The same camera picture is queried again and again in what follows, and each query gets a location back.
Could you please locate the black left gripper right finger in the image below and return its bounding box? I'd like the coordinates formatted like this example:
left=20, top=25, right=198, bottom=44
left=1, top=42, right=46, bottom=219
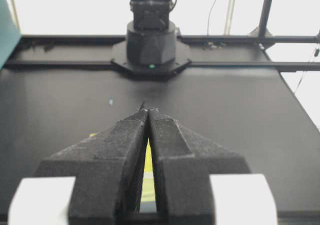
left=148, top=108, right=250, bottom=225

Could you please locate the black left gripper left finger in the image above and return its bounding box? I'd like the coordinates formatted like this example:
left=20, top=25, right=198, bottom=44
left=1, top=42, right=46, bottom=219
left=34, top=107, right=149, bottom=225

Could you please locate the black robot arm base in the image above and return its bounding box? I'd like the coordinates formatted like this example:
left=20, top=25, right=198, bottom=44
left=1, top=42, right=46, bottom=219
left=111, top=0, right=191, bottom=77

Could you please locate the yellow towel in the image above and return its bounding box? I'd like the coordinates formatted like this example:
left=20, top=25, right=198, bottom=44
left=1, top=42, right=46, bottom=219
left=88, top=129, right=156, bottom=211

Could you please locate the teal panel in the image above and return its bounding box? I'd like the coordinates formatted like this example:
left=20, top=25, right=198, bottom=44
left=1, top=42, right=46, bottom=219
left=0, top=0, right=22, bottom=69

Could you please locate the black aluminium frame rail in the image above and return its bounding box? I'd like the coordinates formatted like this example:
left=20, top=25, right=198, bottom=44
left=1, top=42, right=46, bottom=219
left=4, top=35, right=320, bottom=76

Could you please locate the thin black hanging cable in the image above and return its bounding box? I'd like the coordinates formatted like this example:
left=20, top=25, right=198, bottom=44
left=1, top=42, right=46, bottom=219
left=207, top=0, right=224, bottom=36

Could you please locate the black vertical frame post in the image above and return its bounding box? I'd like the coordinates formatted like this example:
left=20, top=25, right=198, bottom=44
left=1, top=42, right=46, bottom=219
left=248, top=0, right=275, bottom=49

